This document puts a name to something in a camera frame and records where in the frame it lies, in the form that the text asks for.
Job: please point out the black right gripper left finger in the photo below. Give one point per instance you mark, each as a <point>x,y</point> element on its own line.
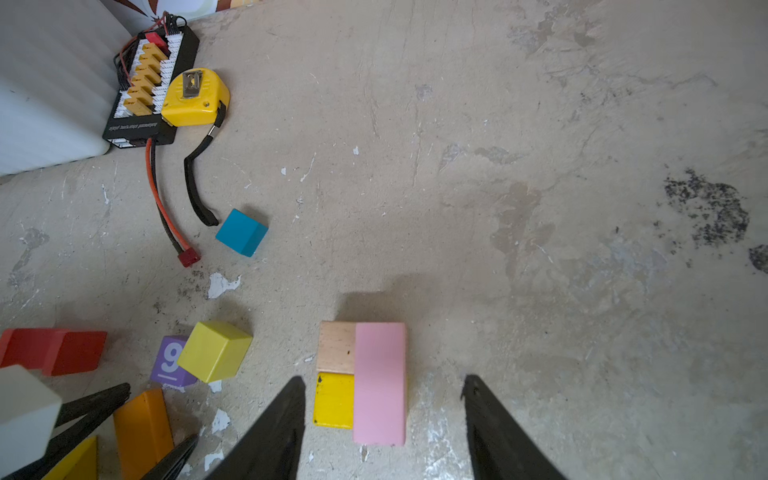
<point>271,448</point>

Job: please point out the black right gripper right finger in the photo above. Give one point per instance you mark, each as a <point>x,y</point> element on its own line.
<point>499,448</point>

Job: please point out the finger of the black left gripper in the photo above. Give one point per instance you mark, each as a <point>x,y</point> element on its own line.
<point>172,464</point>
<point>89,412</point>

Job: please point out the yellow rectangular wooden block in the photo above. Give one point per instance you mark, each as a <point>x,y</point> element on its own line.
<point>334,401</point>

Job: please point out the natural wood block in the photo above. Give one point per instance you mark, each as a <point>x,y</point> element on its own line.
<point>336,347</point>

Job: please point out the pink wooden block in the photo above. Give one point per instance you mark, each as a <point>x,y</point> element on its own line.
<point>380,391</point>

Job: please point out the orange wooden block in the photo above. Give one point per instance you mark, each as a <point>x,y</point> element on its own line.
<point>143,434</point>

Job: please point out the purple number block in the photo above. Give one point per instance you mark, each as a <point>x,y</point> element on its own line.
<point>166,369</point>

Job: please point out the yellow wooden block left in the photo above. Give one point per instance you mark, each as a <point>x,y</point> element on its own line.
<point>80,464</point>

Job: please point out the red wooden arch block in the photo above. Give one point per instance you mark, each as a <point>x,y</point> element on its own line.
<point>53,351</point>

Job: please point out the lime green wooden cube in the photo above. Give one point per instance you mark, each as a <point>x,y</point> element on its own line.
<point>214,351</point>

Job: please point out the teal wooden cube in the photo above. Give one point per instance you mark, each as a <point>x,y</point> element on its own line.
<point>241,233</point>

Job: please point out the yellow tape measure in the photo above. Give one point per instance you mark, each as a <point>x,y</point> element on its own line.
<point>196,97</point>

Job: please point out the brown lid white toolbox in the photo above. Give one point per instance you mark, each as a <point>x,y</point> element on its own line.
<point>58,81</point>

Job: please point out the black charging board yellow connectors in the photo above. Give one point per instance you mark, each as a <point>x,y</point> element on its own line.
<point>146,68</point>

